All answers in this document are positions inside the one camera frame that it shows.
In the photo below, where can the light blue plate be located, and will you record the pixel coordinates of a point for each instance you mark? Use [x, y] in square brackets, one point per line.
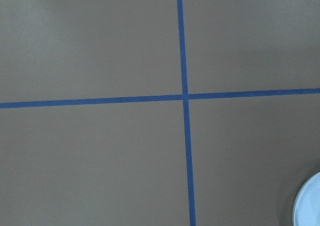
[306, 208]

